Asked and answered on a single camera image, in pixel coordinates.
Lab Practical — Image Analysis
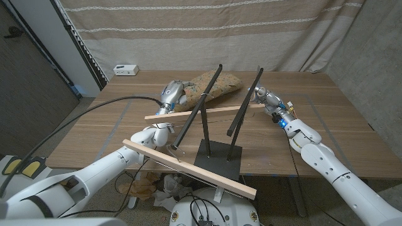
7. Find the black metal hanger rack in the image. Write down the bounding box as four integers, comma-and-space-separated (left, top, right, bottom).
170, 64, 264, 181

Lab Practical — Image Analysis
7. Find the white table leg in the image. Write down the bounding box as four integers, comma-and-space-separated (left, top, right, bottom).
128, 171, 143, 210

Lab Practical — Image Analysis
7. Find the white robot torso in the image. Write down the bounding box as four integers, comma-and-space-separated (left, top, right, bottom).
0, 217, 126, 226

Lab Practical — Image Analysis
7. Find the lower wooden slat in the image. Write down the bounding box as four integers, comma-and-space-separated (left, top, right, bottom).
122, 137, 257, 202

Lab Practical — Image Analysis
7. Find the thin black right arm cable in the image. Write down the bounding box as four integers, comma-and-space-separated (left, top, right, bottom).
287, 134, 346, 226

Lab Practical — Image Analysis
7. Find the beige striped curtain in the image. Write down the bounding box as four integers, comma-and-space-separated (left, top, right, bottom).
59, 0, 367, 75

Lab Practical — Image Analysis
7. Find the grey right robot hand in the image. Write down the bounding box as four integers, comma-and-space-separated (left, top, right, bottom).
247, 85, 298, 124

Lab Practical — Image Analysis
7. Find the white power strip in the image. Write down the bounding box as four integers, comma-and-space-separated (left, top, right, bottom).
113, 64, 139, 77

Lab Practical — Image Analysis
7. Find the floral fabric piece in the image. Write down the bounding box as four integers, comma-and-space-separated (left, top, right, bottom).
174, 69, 244, 113

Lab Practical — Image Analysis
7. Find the crumpled brown paper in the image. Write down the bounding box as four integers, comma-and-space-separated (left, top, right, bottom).
118, 172, 161, 202

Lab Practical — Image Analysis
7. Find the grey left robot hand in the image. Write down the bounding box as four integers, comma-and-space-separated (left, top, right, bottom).
155, 79, 195, 116

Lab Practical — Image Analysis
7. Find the crumpled white paper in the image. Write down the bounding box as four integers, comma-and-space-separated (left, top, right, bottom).
153, 174, 193, 213

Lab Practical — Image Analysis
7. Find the wooden slat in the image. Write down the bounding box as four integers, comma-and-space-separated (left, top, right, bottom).
144, 103, 266, 125
122, 137, 257, 202

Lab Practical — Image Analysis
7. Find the upper wooden slat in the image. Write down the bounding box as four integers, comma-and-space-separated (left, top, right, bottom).
144, 103, 266, 125

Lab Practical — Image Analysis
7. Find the grey table leg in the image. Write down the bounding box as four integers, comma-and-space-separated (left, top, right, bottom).
288, 177, 308, 218

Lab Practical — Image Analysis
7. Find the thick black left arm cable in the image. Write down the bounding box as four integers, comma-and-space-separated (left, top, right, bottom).
0, 95, 164, 198

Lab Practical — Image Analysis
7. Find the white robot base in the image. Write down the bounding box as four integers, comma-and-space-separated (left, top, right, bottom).
169, 187, 261, 226

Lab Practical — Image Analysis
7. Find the black door handle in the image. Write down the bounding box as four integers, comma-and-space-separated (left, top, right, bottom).
3, 26, 24, 39

